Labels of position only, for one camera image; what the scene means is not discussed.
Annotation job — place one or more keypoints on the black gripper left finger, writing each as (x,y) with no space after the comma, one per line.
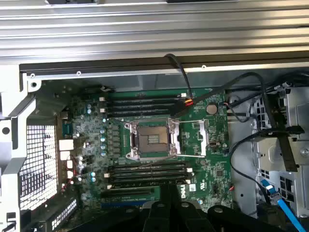
(157,217)

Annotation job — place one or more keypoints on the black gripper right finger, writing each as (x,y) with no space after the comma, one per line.
(188,217)

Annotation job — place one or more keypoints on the blue expansion slot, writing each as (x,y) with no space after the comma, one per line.
(120,205)

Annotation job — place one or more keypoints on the black expansion slot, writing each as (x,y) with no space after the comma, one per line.
(125,193)

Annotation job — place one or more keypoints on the metal locking lever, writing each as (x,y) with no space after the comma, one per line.
(157,162)

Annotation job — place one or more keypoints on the metal socket cover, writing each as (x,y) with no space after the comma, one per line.
(205,145)

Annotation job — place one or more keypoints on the green motherboard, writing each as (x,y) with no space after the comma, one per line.
(217,145)

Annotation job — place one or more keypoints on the CPU socket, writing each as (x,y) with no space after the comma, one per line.
(152,139)

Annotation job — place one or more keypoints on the silver drive cage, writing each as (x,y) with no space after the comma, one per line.
(268,149)

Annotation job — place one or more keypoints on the silver coin battery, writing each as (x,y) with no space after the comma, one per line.
(212,108)

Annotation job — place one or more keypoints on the open PC case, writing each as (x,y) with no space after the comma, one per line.
(14,145)

